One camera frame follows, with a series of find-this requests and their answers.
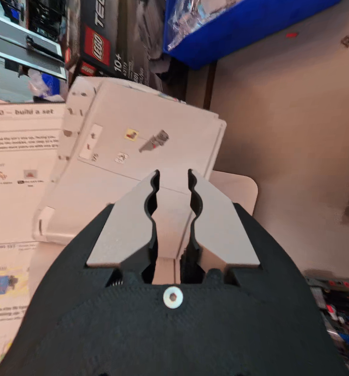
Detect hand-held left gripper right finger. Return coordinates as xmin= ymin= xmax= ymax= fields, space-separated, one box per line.
xmin=188 ymin=169 xmax=261 ymax=283

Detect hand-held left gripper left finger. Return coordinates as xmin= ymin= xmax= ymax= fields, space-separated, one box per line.
xmin=86 ymin=169 xmax=161 ymax=283

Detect lego instruction booklet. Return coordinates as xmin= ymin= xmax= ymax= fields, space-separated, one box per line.
xmin=32 ymin=76 xmax=227 ymax=284

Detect partly built lego car model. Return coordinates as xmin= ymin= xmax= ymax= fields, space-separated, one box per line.
xmin=305 ymin=270 xmax=349 ymax=376

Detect black lego set box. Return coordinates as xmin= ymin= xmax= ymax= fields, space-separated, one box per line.
xmin=64 ymin=0 xmax=192 ymax=100

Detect printed task sheet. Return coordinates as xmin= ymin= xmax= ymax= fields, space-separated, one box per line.
xmin=0 ymin=103 xmax=68 ymax=376

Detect plain blue plastic bin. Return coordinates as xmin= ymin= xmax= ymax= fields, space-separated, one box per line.
xmin=162 ymin=0 xmax=343 ymax=70

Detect clear plastic bags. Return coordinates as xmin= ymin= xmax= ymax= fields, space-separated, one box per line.
xmin=166 ymin=0 xmax=242 ymax=51

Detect grey metal frame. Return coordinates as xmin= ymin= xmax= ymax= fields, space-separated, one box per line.
xmin=0 ymin=0 xmax=69 ymax=103

